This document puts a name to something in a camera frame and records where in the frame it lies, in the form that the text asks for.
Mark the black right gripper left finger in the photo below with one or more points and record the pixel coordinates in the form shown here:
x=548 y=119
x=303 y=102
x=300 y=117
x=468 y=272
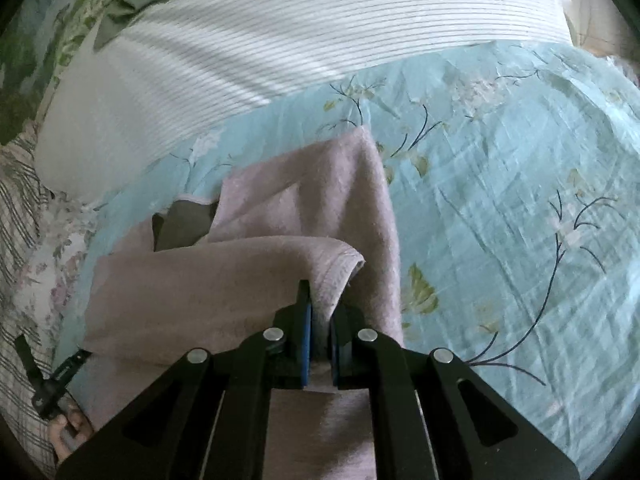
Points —
x=250 y=384

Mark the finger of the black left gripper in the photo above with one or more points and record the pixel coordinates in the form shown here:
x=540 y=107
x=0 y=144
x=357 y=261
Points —
x=31 y=368
x=66 y=371

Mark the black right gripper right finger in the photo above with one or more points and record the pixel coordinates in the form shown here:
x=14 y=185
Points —
x=432 y=416

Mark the person's left hand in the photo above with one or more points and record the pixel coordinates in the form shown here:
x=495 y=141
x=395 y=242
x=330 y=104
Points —
x=69 y=430

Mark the white floral pillow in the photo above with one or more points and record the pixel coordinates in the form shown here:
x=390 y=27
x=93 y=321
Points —
x=45 y=284

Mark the plaid checked cloth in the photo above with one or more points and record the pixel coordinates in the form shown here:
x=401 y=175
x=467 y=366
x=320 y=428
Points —
x=23 y=200

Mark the light blue floral bedsheet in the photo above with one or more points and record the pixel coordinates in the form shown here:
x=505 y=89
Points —
x=514 y=175

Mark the white striped blanket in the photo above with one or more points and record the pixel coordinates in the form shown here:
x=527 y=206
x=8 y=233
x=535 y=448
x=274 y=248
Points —
x=182 y=66

